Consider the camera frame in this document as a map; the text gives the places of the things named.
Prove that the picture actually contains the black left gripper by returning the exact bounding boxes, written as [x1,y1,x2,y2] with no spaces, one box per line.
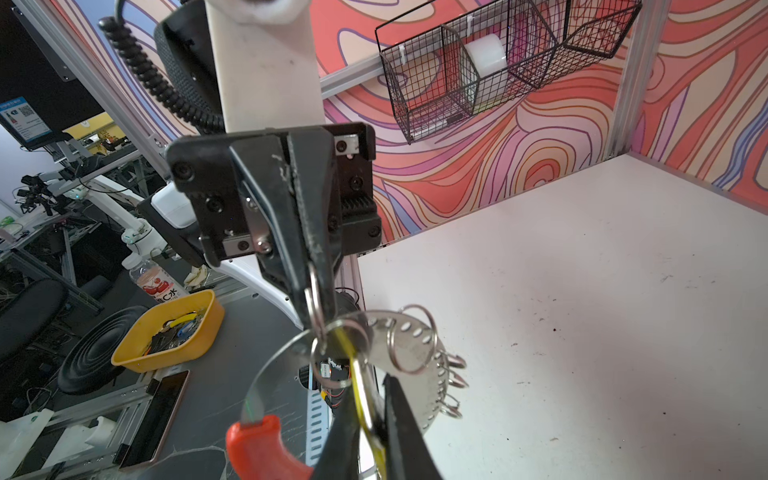
[167,123,383,328]

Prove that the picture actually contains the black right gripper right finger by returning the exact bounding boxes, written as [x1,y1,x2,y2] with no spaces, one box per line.
[383,375,442,480]

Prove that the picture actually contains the metal keyring disc red grip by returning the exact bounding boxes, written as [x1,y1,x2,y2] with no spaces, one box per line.
[226,304,468,479]

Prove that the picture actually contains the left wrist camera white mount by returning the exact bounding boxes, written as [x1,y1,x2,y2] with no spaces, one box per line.
[206,0,325,133]

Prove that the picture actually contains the grey tape roll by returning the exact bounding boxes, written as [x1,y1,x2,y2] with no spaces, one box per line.
[465,34,507,78]

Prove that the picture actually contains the yellow plastic key tag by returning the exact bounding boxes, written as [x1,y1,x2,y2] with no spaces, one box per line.
[333,319,388,479]

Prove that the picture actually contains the black wire basket left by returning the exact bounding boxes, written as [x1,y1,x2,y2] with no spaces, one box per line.
[374,1,642,144]

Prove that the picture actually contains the plastic drink bottle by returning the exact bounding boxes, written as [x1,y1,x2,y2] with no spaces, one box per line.
[122,253,188,303]

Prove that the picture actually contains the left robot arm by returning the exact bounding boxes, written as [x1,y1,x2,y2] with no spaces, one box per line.
[99,1,382,330]

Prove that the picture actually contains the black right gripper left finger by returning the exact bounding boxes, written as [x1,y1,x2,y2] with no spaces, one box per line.
[310,401,360,480]

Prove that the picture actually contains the yellow parts tray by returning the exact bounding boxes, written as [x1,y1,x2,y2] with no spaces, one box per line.
[111,290,225,373]

